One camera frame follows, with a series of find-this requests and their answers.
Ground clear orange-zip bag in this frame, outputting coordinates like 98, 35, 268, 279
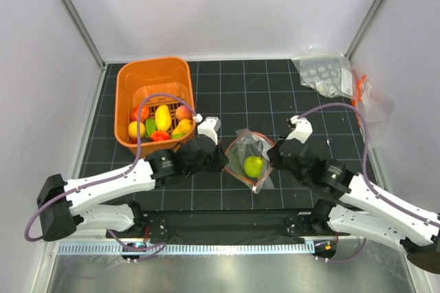
225, 129, 275, 194

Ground green toy apple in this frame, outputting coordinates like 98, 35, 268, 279
243, 155, 265, 179

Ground orange plastic basket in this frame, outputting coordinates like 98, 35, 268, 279
114, 57, 195, 155

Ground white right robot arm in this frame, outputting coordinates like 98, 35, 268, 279
267, 140, 439, 274

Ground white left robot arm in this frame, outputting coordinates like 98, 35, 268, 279
36, 135, 228, 241

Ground spare clear orange-zip bags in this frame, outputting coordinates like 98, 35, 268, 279
352, 68, 398, 150

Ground bag of white pieces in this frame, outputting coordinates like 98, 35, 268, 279
291, 47, 358, 100

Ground yellow toy pear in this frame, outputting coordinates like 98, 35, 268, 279
171, 119, 193, 138

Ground red toy tomato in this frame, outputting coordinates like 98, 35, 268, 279
150, 131, 171, 142

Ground pink toy peach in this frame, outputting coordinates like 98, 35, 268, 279
175, 105, 193, 121

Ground yellow toy mango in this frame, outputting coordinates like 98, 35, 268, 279
155, 105, 172, 131

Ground black grid cutting mat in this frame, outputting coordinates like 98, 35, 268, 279
79, 59, 364, 211

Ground green toy pepper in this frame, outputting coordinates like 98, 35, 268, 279
144, 118, 157, 138

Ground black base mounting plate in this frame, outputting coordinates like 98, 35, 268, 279
115, 208, 336, 246

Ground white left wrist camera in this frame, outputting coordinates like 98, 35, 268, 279
193, 113, 221, 145

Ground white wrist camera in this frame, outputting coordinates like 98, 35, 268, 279
193, 113, 221, 145
285, 116, 313, 144

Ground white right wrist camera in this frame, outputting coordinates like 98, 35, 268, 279
285, 116, 313, 144

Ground white slotted cable duct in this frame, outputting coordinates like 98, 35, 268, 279
57, 241, 315, 256

